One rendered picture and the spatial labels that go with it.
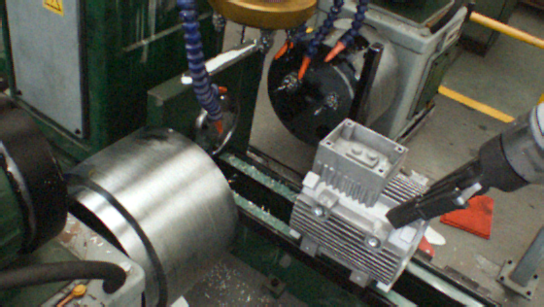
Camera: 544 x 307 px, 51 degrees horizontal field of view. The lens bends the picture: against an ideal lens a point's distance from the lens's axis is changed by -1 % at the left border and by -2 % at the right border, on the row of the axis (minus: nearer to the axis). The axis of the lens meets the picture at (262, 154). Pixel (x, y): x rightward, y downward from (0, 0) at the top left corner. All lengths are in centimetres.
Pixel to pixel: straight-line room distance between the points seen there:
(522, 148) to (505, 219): 78
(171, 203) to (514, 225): 95
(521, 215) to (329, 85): 63
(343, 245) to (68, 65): 57
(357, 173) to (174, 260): 33
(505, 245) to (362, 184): 59
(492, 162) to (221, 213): 38
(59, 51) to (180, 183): 39
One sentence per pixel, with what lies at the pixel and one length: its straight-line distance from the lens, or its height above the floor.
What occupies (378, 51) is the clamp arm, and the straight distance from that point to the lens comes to 103.
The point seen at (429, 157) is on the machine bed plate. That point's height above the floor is 80.
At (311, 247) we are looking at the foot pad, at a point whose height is 97.
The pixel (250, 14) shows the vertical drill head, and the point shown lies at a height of 132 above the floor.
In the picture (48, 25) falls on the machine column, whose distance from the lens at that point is 109.
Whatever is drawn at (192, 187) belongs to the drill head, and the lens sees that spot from 82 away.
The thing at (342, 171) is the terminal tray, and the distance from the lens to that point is 94.
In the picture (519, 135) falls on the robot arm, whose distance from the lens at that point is 76.
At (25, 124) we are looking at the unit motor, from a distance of 58.
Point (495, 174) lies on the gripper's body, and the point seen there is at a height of 127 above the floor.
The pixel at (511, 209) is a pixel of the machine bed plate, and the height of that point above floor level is 80.
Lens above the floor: 170
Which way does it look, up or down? 38 degrees down
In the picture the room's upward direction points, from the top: 11 degrees clockwise
